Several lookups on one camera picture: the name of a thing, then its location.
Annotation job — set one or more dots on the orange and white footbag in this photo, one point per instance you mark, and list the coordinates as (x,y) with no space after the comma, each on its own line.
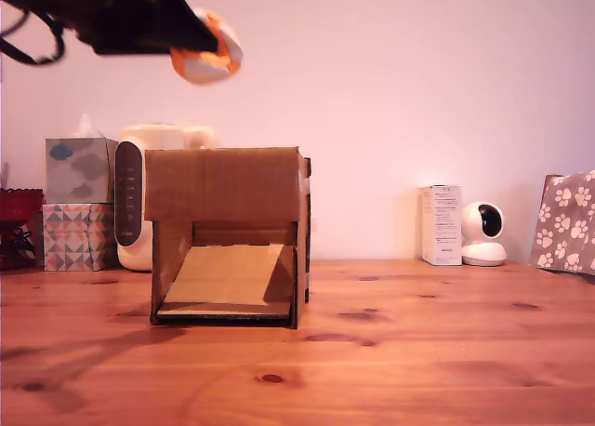
(209,70)

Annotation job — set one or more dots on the cardboard dice tower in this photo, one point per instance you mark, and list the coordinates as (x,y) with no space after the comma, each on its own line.
(218,184)

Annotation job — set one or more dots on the cream appliance with dark panel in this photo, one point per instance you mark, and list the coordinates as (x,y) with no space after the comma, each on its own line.
(149,138)

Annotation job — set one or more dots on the white tissue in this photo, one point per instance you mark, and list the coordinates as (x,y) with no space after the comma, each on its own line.
(85,127)

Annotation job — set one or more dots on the cloud print tissue box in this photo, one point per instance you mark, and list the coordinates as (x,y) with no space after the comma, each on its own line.
(79,170)

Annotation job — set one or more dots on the triangle pattern tissue box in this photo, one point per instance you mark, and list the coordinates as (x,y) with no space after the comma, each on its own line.
(74,237)

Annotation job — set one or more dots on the red glass bowl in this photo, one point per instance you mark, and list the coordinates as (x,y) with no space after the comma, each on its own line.
(16,212)

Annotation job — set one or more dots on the white box with text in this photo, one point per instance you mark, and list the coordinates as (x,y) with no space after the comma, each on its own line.
(444,226)

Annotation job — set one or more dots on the paw print cloth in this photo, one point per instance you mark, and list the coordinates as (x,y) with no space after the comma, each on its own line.
(567,221)

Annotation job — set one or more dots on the small white round camera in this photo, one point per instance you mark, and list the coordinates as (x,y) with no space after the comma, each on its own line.
(481,251)

